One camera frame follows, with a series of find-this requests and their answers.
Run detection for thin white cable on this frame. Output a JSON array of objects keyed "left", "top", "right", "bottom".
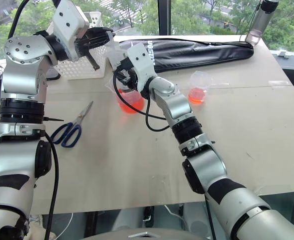
[{"left": 163, "top": 204, "right": 185, "bottom": 221}]

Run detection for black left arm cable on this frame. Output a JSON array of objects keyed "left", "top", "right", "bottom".
[{"left": 8, "top": 0, "right": 60, "bottom": 240}]

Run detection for thin black pointed stick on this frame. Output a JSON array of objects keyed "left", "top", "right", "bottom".
[{"left": 43, "top": 116, "right": 65, "bottom": 123}]

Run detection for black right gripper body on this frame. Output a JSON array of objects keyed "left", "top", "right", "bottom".
[{"left": 115, "top": 58, "right": 137, "bottom": 77}]

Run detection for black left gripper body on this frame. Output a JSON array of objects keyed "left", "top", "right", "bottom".
[{"left": 73, "top": 33, "right": 91, "bottom": 59}]

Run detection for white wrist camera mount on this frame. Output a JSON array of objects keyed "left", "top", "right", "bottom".
[
  {"left": 52, "top": 0, "right": 90, "bottom": 62},
  {"left": 125, "top": 41, "right": 158, "bottom": 94}
]

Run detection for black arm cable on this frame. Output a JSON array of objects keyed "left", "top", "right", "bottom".
[
  {"left": 112, "top": 70, "right": 217, "bottom": 240},
  {"left": 8, "top": 0, "right": 60, "bottom": 240}
]

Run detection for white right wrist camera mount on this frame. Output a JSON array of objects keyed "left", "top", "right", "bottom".
[{"left": 125, "top": 41, "right": 158, "bottom": 94}]

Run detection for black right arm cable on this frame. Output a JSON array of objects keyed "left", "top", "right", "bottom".
[{"left": 112, "top": 70, "right": 217, "bottom": 240}]

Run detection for blue handled scissors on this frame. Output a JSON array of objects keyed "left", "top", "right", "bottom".
[{"left": 50, "top": 100, "right": 94, "bottom": 148}]

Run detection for left gripper ribbed black finger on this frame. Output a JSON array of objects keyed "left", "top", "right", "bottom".
[{"left": 86, "top": 26, "right": 115, "bottom": 48}]

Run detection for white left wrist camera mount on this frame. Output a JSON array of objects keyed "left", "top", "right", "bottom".
[{"left": 52, "top": 0, "right": 90, "bottom": 62}]

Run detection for left gripper pointed black finger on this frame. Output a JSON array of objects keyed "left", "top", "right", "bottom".
[{"left": 85, "top": 46, "right": 100, "bottom": 72}]

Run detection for dark window frame post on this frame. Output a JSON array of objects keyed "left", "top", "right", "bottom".
[{"left": 158, "top": 0, "right": 172, "bottom": 36}]

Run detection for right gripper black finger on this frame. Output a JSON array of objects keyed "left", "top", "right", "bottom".
[
  {"left": 115, "top": 72, "right": 128, "bottom": 88},
  {"left": 126, "top": 74, "right": 139, "bottom": 92}
]

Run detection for small clear cup red liquid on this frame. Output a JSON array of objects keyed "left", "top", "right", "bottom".
[{"left": 188, "top": 70, "right": 213, "bottom": 105}]

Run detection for clear water bottle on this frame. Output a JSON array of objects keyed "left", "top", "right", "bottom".
[{"left": 244, "top": 0, "right": 279, "bottom": 47}]

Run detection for long black bag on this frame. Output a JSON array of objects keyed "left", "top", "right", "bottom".
[{"left": 118, "top": 39, "right": 254, "bottom": 74}]

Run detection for white plastic perforated basket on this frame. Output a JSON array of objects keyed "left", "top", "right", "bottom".
[{"left": 46, "top": 11, "right": 114, "bottom": 80}]

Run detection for clear beaker with red liquid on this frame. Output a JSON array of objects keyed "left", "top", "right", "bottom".
[{"left": 104, "top": 74, "right": 146, "bottom": 115}]

